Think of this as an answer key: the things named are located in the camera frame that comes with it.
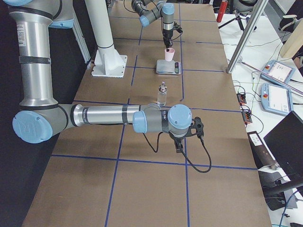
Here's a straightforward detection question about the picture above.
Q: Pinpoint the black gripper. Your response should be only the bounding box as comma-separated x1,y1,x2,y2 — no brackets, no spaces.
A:
173,117,204,153
162,22,182,52

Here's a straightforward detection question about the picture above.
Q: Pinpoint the pink paper cup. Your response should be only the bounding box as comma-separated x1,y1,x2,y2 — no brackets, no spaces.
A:
164,47,175,61

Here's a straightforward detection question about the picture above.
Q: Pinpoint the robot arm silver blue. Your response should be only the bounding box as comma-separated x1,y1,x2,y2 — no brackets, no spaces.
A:
3,0,207,155
131,0,183,51

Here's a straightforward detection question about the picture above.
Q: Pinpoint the digital kitchen scale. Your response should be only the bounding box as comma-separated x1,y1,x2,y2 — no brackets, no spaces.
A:
156,60,181,75

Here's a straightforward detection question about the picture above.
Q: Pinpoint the orange connector module near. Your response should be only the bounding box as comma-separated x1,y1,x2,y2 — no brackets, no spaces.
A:
240,105,252,125

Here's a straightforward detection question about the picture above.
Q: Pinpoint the orange connector module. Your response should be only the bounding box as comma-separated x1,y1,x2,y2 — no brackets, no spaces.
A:
240,105,252,125
236,91,247,105

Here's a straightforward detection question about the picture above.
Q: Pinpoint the orange connector module far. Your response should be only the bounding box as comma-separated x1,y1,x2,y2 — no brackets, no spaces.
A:
236,91,247,105

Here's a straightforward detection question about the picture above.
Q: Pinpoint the red cylinder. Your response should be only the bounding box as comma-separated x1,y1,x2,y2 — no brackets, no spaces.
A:
216,0,228,23

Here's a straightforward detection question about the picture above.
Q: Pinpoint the black box with label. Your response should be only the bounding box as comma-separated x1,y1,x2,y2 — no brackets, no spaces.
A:
247,131,280,170

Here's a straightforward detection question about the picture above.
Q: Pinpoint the near teach pendant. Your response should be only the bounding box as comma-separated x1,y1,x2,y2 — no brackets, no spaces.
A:
261,83,294,116

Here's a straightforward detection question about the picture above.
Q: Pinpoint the teach pendant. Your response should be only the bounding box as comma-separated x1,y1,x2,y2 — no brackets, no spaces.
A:
260,60,295,86
261,83,294,116

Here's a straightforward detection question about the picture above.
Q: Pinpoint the black laptop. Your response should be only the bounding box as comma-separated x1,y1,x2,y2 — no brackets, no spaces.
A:
264,111,303,176

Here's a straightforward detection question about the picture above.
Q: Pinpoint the far teach pendant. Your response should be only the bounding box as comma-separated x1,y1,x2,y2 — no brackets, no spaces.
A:
260,60,295,86

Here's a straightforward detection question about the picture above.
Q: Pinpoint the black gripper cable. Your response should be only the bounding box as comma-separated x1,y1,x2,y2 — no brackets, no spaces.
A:
143,132,212,174

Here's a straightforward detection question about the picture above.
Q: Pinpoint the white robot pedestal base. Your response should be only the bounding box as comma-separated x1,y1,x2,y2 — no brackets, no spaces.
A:
85,0,127,78

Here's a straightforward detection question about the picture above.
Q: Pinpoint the black camera tripod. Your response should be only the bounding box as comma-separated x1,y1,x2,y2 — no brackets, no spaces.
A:
218,8,246,31

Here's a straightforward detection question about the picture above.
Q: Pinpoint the aluminium frame post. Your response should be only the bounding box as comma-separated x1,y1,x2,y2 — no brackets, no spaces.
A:
226,0,268,74

